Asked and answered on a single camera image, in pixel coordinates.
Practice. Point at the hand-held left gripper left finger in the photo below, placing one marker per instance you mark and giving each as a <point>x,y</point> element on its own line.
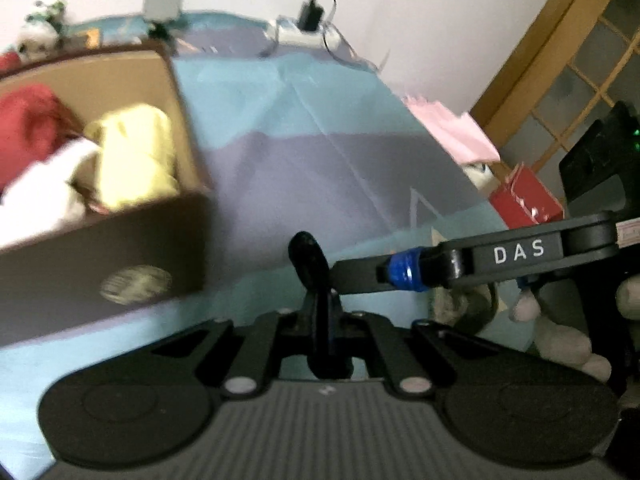
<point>317,310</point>

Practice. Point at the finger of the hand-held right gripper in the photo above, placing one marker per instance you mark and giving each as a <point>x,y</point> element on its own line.
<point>365,275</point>

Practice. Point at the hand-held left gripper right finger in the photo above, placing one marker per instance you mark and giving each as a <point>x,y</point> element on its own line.
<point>336,340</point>

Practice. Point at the yellow cloth toy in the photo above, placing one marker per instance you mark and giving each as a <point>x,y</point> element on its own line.
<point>135,155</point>

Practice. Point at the brown cardboard box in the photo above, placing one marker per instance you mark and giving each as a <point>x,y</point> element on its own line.
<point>75,270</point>

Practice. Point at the red cloth toy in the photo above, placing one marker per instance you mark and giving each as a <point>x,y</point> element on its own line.
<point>27,125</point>

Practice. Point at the person's right hand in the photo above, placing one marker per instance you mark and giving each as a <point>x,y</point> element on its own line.
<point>560,345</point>

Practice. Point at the red box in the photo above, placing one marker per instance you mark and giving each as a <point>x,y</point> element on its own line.
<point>527,195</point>

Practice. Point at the grey plush toy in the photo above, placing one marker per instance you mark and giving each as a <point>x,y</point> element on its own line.
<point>465,310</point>

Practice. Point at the small white cat plush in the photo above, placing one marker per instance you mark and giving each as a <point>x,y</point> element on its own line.
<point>481,176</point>

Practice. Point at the black device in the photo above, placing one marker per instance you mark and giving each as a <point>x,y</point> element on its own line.
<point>600,160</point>

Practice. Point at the pink cloth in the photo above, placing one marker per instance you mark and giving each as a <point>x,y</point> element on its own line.
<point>455,127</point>

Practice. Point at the white power strip with charger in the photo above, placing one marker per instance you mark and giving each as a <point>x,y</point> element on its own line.
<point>335,35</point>

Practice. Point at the black charger adapter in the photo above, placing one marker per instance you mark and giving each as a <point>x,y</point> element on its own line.
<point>311,15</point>

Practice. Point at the white plush toy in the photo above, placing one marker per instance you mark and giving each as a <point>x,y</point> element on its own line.
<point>45,185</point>

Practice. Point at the phone stand with phone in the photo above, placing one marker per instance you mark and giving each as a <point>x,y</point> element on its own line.
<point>164,0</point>

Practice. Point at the orange book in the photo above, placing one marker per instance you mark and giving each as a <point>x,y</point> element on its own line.
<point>92,36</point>

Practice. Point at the panda plush toy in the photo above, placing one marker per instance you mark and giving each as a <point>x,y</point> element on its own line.
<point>42,30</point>

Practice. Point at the red plush pillow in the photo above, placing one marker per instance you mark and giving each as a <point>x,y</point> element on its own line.
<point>7,62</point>

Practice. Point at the wooden door frame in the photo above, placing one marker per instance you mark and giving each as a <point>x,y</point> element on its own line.
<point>530,60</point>

